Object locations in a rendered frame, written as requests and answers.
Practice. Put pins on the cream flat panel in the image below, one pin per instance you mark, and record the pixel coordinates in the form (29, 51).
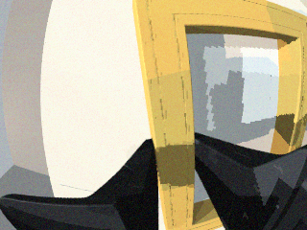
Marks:
(93, 107)

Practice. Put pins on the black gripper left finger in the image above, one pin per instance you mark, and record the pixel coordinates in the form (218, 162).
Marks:
(127, 201)

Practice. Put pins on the golden-brown picture frame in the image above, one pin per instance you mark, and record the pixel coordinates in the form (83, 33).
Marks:
(235, 70)

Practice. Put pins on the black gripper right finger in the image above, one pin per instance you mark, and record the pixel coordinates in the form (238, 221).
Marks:
(250, 189)

